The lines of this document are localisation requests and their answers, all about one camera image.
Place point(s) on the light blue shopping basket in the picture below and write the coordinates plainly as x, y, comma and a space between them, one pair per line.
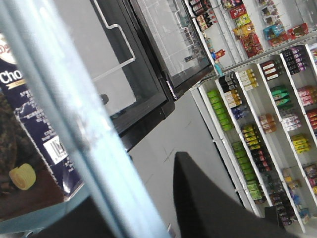
63, 88

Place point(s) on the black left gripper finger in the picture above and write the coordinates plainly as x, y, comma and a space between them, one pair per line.
203, 210

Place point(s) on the Chocofello cookie box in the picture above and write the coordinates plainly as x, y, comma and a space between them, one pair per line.
35, 169

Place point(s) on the row of green packages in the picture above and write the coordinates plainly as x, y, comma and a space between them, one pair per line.
240, 153

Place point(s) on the white supermarket shelf unit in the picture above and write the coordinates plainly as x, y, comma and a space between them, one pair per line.
266, 75

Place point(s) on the white chest freezer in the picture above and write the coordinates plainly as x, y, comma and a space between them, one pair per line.
120, 60
177, 42

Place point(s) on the far white chest freezer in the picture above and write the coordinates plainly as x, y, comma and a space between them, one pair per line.
177, 42

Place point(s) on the near white chest freezer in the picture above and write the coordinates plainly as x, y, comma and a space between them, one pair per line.
120, 60

